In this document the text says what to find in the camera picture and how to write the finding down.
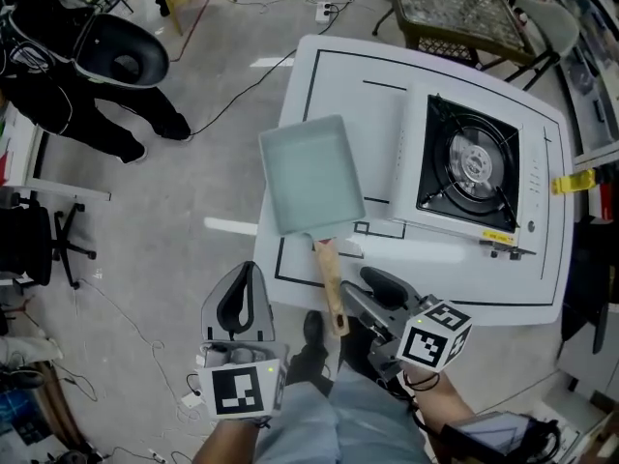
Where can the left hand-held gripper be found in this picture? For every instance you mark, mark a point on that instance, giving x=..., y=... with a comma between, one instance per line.
x=237, y=389

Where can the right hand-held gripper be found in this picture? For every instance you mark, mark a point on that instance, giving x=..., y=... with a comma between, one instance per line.
x=430, y=343

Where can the white portable gas stove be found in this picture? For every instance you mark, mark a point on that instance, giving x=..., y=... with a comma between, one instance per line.
x=411, y=162

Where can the rectangular pan with wooden handle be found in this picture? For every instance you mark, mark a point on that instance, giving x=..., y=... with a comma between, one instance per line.
x=309, y=172

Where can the person's right forearm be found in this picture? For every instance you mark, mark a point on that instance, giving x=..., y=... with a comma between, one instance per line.
x=445, y=404

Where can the person's left forearm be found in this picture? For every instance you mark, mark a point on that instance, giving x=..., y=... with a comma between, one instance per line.
x=227, y=445

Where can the person's black shoe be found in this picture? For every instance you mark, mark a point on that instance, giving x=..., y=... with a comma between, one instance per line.
x=314, y=329

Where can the black wrist band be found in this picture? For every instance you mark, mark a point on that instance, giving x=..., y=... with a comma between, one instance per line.
x=420, y=384

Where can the white charger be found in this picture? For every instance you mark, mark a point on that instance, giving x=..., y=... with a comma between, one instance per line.
x=192, y=400

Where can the person's legs in jeans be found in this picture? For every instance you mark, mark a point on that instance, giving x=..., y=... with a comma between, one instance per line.
x=338, y=428

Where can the white desk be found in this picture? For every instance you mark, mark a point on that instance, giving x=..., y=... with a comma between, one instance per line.
x=67, y=189

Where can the black office chair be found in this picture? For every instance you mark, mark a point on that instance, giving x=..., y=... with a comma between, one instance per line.
x=587, y=269
x=24, y=240

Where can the white table with black tape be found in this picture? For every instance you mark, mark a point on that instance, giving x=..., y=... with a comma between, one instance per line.
x=338, y=80

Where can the white power strip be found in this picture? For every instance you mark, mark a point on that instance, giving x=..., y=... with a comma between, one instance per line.
x=323, y=12

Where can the glass top wicker table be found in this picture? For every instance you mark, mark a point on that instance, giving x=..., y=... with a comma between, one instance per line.
x=459, y=3

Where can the grey folding chair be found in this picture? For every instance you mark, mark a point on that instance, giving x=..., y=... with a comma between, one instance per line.
x=551, y=27

